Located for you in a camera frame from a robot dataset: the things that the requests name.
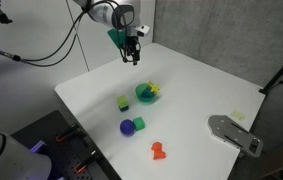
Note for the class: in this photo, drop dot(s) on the black orange clamp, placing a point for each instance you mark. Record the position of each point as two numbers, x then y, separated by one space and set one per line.
86 162
67 133

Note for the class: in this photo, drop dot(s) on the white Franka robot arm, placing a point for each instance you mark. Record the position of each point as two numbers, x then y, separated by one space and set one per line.
104 11

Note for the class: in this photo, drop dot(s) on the black tripod pole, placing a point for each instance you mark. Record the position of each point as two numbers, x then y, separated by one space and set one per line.
281 71

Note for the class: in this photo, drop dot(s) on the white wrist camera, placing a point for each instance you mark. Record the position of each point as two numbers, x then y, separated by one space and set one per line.
143 30

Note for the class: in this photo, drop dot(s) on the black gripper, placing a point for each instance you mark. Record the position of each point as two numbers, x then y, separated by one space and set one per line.
131 42

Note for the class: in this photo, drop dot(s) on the lime green cube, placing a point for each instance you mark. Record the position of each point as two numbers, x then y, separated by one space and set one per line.
122 101

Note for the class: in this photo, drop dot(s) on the purple ball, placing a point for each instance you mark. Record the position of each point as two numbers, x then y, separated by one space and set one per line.
127 127

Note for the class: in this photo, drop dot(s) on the orange animal toy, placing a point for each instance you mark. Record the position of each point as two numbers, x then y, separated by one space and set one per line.
157 150

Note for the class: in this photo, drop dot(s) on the grey metal bracket plate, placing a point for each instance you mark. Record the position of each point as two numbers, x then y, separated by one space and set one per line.
234 135

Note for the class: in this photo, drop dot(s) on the blue animal toy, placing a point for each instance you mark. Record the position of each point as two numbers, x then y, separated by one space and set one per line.
146 94

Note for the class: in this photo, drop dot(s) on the yellow toy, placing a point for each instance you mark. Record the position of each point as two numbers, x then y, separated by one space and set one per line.
153 87

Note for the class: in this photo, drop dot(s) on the pale yellow sticky note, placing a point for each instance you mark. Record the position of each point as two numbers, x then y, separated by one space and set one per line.
237 115

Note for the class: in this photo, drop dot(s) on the green plastic bowl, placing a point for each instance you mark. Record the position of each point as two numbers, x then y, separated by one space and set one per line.
139 89

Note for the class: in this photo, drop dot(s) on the black perforated breadboard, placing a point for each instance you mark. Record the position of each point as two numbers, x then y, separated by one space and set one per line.
61 155

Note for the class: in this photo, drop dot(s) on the green camera mount plate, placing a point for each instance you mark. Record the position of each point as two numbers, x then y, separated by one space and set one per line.
116 37

